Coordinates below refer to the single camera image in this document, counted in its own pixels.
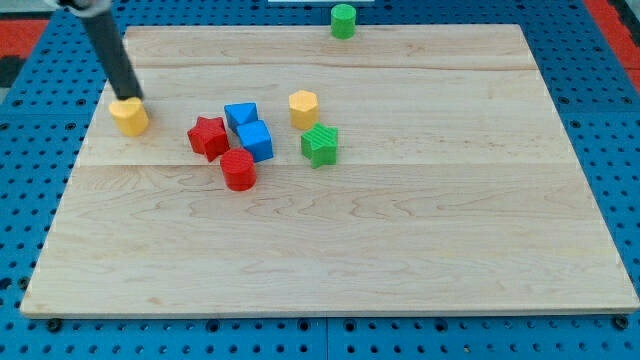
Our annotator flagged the yellow heart block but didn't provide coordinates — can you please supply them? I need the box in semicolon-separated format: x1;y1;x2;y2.
108;97;149;137

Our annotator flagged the green star block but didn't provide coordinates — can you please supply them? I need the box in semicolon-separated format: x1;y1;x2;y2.
301;123;338;169

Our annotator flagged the blue cube block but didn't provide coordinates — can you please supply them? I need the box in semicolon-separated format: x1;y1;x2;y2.
237;120;274;162

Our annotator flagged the yellow hexagon block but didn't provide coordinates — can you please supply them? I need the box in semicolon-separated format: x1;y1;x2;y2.
289;90;319;130

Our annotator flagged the red cylinder block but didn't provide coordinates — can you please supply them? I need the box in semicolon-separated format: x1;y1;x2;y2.
220;148;257;191

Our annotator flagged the blue triangle block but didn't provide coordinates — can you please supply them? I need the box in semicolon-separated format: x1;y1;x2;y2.
224;102;258;133

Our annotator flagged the red star block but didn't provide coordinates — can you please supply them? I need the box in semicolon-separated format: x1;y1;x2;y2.
187;116;230;162

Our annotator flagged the light wooden board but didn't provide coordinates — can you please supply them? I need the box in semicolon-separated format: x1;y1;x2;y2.
21;24;639;319

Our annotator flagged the green cylinder block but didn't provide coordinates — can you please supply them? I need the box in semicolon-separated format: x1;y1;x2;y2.
330;4;357;39

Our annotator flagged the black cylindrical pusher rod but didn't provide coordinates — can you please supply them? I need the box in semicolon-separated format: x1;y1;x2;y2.
81;9;144;100

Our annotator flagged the silver rod mount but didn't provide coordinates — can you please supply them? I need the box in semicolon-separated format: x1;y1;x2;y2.
44;0;112;18

